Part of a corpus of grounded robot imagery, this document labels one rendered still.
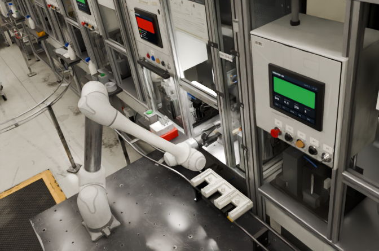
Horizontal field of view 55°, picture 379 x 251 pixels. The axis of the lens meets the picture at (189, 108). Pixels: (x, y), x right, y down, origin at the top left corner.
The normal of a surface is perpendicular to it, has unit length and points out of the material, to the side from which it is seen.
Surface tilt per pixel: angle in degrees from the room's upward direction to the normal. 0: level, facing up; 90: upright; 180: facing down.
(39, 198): 0
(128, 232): 0
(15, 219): 0
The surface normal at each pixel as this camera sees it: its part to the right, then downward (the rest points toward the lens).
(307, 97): -0.80, 0.42
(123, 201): -0.15, -0.83
